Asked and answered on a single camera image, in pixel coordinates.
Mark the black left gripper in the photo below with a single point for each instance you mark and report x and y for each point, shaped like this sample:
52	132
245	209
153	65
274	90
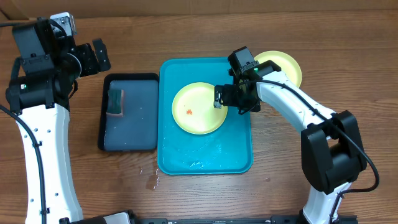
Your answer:
92	66

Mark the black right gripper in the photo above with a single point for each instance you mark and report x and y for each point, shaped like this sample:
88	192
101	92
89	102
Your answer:
222	95

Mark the yellow plate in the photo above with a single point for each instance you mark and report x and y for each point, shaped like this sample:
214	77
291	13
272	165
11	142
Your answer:
193	109
287	63

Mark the green orange sponge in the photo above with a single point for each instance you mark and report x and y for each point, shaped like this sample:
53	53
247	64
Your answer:
115	103

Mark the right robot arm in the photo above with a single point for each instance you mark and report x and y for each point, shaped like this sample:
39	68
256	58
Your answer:
331	145

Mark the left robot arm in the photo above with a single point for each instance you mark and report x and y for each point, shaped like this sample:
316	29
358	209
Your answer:
42	82

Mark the teal plastic tray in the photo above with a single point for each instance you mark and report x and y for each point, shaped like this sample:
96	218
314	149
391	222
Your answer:
227	150

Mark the black water tray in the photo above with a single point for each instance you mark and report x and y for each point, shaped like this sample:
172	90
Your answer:
137	129

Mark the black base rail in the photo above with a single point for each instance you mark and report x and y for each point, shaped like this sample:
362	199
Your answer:
130	218

